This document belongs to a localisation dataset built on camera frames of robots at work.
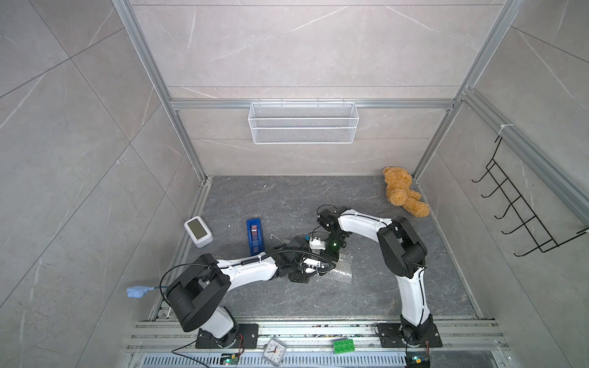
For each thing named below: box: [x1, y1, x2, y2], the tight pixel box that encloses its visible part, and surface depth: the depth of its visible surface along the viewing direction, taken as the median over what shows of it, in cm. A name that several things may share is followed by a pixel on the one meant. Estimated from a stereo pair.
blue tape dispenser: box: [246, 217, 265, 257], surface depth 94 cm
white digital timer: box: [184, 216, 214, 249], surface depth 97 cm
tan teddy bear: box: [382, 166, 431, 218], surface depth 103 cm
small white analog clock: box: [262, 337, 287, 367], surface depth 70 cm
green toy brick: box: [332, 338, 356, 355], surface depth 70 cm
